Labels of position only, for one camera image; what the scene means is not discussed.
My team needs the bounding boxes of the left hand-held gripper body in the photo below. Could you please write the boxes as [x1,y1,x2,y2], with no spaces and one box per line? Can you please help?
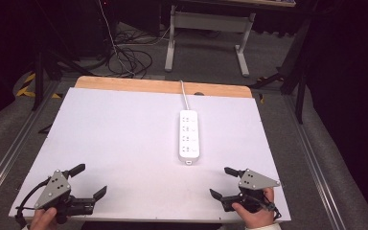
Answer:
[34,170,96,225]

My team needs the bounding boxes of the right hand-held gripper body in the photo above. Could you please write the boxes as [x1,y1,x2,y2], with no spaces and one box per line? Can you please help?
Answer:
[219,168,282,214]

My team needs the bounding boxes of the person's left hand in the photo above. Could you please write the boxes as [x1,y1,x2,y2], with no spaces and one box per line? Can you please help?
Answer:
[29,206,59,230]

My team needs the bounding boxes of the person's right hand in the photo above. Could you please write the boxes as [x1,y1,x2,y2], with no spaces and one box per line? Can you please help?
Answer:
[231,187,276,230]

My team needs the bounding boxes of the white power strip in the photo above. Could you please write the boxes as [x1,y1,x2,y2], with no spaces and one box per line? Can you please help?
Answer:
[177,108,201,167]

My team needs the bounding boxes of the white table cover sheet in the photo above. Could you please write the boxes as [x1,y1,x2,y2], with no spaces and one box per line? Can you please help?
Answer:
[8,86,292,223]

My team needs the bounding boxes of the yellow black floor tape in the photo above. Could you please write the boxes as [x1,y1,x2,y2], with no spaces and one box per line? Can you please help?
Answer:
[15,72,62,100]

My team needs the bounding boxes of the black metal stand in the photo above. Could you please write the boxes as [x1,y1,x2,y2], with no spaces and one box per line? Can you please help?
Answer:
[248,17,312,125]
[31,47,94,112]

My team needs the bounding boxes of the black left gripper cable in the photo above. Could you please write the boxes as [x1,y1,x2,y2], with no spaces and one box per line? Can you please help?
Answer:
[14,176,53,228]

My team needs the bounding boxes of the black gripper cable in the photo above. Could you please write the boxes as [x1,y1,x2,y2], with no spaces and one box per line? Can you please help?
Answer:
[14,176,53,228]
[245,191,283,222]

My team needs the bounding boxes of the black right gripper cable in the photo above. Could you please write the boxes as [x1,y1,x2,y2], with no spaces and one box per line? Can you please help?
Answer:
[245,191,283,222]

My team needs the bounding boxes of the aluminium floor rail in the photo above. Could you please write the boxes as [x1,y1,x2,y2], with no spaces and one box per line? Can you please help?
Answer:
[0,80,61,205]
[282,94,348,230]

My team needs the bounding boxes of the white power strip cable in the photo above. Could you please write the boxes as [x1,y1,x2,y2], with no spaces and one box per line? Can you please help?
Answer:
[179,80,191,112]

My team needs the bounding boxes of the black floor cable tangle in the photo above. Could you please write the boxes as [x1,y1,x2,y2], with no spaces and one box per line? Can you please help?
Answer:
[105,30,154,80]

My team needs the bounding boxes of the white floor cable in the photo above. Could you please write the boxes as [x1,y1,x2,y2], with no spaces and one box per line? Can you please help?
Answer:
[97,0,171,79]

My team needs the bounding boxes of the white metal desk frame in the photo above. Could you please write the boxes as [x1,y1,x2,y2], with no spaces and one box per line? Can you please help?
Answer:
[164,4,257,79]

